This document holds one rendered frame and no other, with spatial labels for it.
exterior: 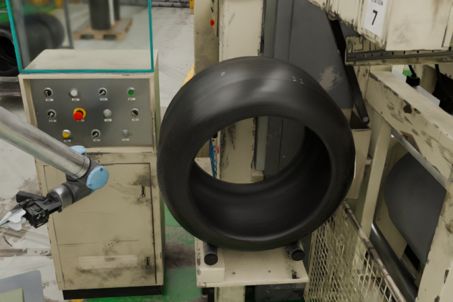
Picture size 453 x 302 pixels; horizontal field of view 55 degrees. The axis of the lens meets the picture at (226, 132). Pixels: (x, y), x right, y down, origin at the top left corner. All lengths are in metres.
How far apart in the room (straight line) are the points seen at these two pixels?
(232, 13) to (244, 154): 0.52
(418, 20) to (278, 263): 0.96
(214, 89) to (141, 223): 1.20
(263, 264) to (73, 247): 1.13
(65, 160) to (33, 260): 1.45
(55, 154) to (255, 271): 0.77
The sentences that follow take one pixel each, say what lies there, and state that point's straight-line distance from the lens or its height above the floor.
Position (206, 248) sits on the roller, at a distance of 1.45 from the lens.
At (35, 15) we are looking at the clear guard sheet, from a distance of 1.93.
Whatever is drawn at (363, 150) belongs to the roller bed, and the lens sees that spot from 1.69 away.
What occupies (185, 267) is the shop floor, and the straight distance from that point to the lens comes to 2.73.
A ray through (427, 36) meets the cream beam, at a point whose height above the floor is 1.67.
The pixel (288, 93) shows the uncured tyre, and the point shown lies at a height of 1.45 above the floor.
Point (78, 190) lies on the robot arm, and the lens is 1.83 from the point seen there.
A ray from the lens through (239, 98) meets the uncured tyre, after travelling 1.15.
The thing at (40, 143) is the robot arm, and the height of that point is 1.20.
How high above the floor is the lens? 1.86
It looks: 26 degrees down
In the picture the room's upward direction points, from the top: 2 degrees clockwise
